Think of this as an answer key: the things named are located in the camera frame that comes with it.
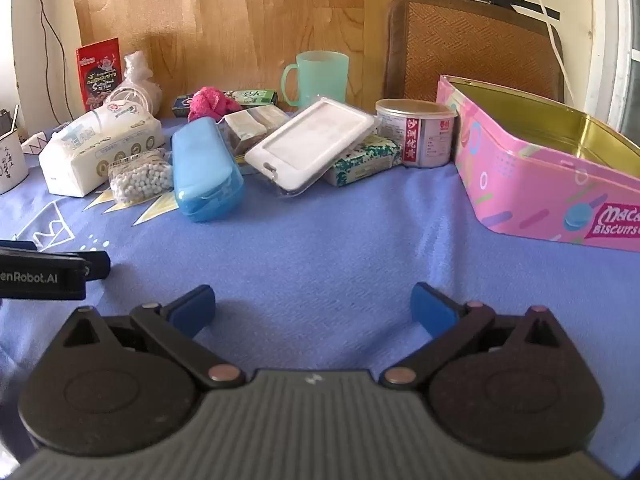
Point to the red label tin can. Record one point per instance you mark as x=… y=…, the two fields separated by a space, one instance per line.
x=417 y=135

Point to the white card holder package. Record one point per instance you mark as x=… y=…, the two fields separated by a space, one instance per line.
x=310 y=145

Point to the red snack pouch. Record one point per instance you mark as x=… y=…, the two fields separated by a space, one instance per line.
x=99 y=75

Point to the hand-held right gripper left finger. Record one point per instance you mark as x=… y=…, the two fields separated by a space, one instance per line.
x=192 y=310

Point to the white tissue pack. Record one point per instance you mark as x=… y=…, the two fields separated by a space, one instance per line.
x=95 y=147

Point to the blue plastic case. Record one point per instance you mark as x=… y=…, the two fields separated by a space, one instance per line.
x=205 y=170

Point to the green patterned tissue packet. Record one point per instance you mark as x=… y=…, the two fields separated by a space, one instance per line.
x=367 y=160

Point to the pink towel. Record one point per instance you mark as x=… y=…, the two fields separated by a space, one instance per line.
x=210 y=102

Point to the clear pack of brown snacks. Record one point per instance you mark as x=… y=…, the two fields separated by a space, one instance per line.
x=255 y=125

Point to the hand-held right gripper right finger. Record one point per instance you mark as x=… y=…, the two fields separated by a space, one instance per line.
x=432 y=310

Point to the green plastic mug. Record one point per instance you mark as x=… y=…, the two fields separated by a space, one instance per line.
x=322 y=80

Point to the toothpaste box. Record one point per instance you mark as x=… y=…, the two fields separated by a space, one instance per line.
x=255 y=96

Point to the wooden board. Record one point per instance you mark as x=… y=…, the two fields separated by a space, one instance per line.
x=240 y=20

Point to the white ceramic mug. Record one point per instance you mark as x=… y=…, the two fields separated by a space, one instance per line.
x=10 y=165

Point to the bag of white beads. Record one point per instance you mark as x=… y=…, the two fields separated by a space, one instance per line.
x=141 y=177

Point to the blue printed tablecloth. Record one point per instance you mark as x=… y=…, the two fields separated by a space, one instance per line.
x=325 y=240

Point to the brown woven tray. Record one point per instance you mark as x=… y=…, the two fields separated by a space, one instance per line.
x=475 y=50

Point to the pink biscuit tin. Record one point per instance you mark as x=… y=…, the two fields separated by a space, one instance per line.
x=535 y=190

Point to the clear bag of paper bowls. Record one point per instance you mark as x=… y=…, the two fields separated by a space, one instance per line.
x=139 y=85

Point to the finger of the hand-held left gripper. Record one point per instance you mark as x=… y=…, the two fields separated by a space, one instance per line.
x=97 y=265

